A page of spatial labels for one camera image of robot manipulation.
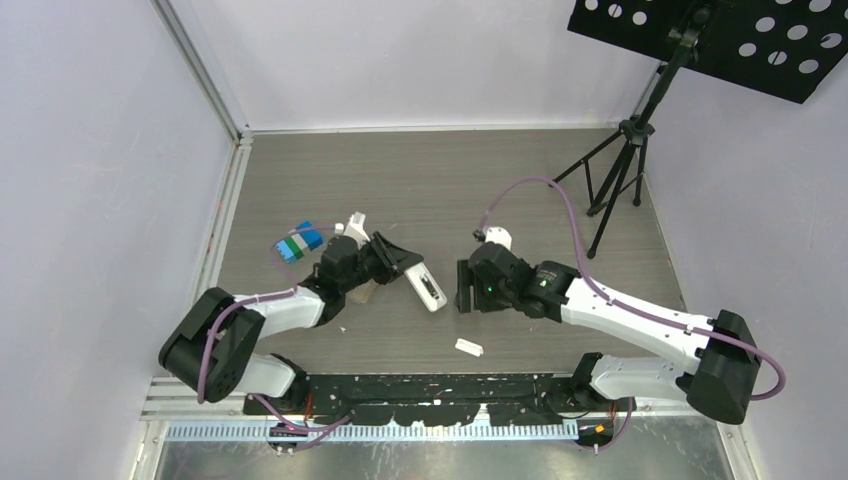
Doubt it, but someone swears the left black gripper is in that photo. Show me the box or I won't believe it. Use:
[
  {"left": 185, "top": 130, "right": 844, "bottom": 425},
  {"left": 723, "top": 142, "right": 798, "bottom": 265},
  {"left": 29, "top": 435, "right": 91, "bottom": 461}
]
[{"left": 341, "top": 232, "right": 422, "bottom": 295}]

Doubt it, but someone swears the white remote control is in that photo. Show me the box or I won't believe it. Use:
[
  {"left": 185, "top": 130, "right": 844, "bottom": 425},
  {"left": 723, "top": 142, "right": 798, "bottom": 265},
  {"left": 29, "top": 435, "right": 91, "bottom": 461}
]
[{"left": 404, "top": 262, "right": 447, "bottom": 312}]

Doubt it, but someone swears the white battery cover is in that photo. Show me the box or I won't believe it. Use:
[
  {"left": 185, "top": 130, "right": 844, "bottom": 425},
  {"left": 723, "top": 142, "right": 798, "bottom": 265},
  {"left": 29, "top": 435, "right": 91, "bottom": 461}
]
[{"left": 455, "top": 338, "right": 484, "bottom": 357}]

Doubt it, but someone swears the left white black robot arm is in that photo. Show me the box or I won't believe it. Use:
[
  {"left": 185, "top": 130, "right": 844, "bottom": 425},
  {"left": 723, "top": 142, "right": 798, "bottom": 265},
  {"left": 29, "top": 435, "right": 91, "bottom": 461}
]
[{"left": 158, "top": 232, "right": 424, "bottom": 414}]

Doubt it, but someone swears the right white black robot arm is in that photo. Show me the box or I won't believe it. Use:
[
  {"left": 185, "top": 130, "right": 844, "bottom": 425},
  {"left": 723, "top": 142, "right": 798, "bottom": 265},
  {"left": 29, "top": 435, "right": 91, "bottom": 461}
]
[{"left": 455, "top": 242, "right": 762, "bottom": 425}]

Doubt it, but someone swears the translucent beige remote cover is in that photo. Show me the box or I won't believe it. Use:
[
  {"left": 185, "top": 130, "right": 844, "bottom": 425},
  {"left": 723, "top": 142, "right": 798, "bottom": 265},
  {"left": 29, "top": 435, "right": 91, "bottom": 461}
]
[{"left": 347, "top": 282, "right": 378, "bottom": 304}]

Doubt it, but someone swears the blue white green toy brick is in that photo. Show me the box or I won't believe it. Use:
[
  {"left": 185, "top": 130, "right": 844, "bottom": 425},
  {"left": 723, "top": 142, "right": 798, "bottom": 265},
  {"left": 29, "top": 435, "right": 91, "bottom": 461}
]
[{"left": 271, "top": 221, "right": 325, "bottom": 264}]

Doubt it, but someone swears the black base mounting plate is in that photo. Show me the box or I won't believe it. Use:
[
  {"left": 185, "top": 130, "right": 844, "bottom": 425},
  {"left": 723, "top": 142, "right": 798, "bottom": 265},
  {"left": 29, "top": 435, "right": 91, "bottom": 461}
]
[{"left": 243, "top": 373, "right": 627, "bottom": 427}]

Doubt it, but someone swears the black music stand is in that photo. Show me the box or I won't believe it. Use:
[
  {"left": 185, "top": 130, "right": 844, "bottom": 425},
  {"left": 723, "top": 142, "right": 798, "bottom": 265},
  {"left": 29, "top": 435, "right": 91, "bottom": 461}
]
[{"left": 557, "top": 1, "right": 847, "bottom": 258}]

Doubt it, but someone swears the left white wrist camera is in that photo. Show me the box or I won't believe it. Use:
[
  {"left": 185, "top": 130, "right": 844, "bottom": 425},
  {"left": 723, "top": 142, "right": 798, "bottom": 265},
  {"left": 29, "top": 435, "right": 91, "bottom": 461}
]
[{"left": 342, "top": 212, "right": 370, "bottom": 247}]

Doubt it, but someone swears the perforated metal cable tray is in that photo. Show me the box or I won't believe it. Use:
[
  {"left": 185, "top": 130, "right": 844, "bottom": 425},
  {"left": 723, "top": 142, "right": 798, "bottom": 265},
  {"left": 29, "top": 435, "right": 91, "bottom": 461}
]
[{"left": 164, "top": 419, "right": 579, "bottom": 443}]

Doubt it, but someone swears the aluminium corner frame post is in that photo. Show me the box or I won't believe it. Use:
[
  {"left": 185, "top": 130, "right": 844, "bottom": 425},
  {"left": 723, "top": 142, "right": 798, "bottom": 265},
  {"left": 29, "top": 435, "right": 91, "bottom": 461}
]
[{"left": 151, "top": 0, "right": 253, "bottom": 144}]

